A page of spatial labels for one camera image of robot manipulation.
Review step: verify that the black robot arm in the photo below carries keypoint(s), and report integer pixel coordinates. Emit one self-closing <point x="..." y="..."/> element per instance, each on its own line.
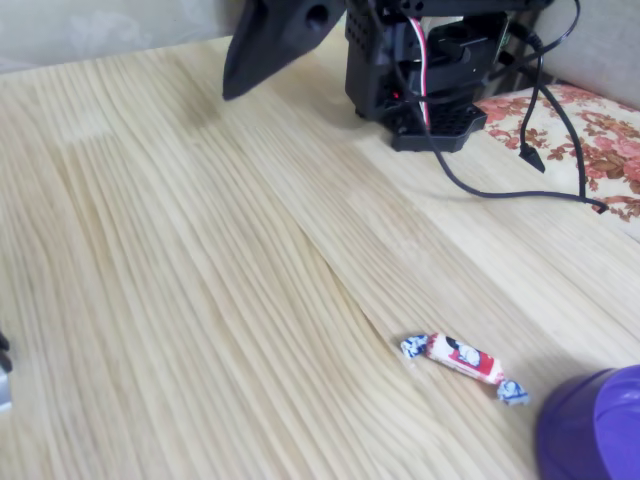
<point x="475" y="4"/>

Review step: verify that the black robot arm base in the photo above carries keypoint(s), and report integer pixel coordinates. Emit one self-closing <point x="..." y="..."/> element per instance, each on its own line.
<point x="370" y="85"/>

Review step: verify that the purple bowl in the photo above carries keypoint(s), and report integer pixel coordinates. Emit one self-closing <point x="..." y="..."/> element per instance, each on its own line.
<point x="590" y="425"/>

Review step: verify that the floral patterned cloth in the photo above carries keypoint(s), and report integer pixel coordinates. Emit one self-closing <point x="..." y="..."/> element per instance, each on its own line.
<point x="610" y="130"/>

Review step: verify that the black and white stand piece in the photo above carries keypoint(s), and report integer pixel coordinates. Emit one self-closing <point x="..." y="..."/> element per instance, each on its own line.
<point x="4" y="390"/>

